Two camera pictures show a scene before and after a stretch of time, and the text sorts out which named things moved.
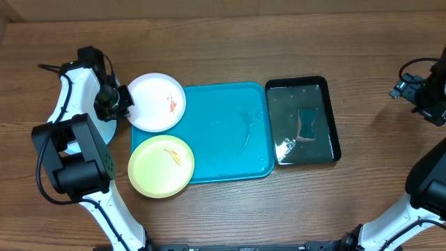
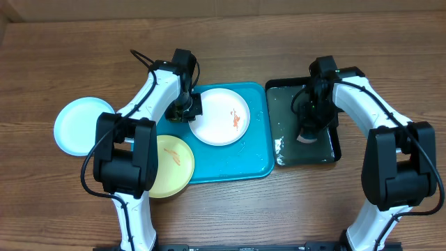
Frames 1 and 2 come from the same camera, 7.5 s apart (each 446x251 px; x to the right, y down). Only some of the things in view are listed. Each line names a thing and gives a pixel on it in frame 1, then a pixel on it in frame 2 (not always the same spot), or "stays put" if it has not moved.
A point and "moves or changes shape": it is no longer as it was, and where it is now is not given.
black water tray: x=303 y=126 stays put
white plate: x=159 y=102 moves or changes shape
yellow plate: x=161 y=166 stays put
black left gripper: x=123 y=110 to x=196 y=111
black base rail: x=246 y=247 stays put
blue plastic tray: x=227 y=126 stays put
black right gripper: x=431 y=113 to x=310 y=126
